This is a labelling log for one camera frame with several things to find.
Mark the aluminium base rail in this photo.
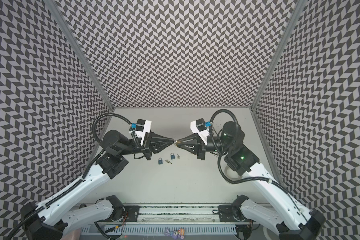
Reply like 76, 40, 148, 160
77, 202, 274, 226

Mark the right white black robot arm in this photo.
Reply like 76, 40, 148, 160
176, 109, 326, 240

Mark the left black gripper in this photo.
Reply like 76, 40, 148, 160
117, 129, 174, 162

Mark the blue padlock with keys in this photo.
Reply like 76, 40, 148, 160
158, 158, 172, 165

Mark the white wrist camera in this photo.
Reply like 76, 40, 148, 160
130, 119, 152, 146
190, 118, 211, 145

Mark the white slotted cable duct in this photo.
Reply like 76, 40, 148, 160
79, 224, 238, 236

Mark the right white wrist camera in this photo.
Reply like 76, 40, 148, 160
190, 118, 211, 145

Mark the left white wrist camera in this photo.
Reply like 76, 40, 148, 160
130, 119, 152, 146

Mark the purple toy figure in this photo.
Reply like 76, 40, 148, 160
165, 229, 185, 240

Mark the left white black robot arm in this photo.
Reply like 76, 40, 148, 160
7, 113, 175, 240

